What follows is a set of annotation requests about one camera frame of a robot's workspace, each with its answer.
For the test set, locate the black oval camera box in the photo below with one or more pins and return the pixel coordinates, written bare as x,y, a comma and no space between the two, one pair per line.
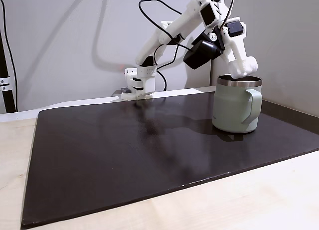
202,54

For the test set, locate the black table mat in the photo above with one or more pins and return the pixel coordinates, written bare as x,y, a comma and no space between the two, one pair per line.
124,152

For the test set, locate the white gauze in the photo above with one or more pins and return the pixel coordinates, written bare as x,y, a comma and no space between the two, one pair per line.
245,66

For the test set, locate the pale green steel-rimmed mug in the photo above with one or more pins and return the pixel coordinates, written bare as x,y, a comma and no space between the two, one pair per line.
229,107

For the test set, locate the black upright stand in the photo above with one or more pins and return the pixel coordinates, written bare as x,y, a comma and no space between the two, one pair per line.
5,65

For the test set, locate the grey table clamp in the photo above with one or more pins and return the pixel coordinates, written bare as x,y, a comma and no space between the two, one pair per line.
122,90

